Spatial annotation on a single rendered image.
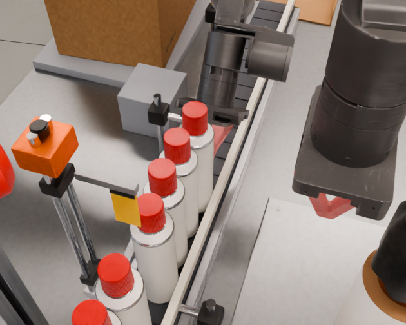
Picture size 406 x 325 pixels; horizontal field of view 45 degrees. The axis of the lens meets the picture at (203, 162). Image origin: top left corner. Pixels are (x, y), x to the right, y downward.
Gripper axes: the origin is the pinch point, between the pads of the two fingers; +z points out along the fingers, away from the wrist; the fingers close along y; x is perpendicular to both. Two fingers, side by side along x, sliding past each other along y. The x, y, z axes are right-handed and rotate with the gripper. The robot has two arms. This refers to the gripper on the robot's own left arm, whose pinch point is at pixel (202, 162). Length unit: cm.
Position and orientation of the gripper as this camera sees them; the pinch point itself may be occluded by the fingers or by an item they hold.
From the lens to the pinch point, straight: 76.5
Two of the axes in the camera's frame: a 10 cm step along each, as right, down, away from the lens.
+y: 9.5, 2.3, -2.1
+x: 2.5, -1.6, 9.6
